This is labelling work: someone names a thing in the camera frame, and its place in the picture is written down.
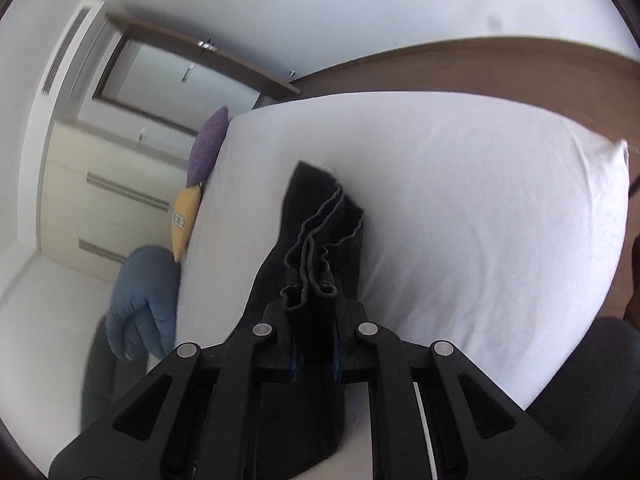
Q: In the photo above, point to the white bed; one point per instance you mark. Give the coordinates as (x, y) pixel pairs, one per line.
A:
(450, 210)

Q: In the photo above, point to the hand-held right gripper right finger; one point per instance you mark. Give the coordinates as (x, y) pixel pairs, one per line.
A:
(352, 345)

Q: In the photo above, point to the rolled blue duvet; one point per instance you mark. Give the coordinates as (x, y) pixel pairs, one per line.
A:
(145, 295)

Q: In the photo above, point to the white wall switch panel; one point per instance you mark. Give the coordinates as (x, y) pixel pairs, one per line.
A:
(144, 135)
(188, 73)

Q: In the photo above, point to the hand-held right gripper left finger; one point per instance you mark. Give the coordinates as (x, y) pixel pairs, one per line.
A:
(272, 345)

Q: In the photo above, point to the yellow pillow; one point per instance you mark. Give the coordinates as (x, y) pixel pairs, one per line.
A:
(184, 220)

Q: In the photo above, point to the cream wardrobe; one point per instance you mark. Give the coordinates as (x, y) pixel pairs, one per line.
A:
(100, 205)

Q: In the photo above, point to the grey upholstered headboard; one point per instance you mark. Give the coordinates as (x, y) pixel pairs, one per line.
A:
(110, 385)

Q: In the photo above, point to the purple pillow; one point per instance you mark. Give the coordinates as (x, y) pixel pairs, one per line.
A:
(207, 145)

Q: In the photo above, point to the black office chair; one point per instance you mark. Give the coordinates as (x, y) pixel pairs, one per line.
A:
(590, 385)

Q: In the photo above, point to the white air vent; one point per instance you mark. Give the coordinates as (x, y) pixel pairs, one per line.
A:
(64, 52)

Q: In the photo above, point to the black pants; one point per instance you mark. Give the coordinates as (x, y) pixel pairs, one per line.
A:
(320, 240)

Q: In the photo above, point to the brown door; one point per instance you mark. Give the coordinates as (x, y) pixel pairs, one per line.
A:
(240, 67)

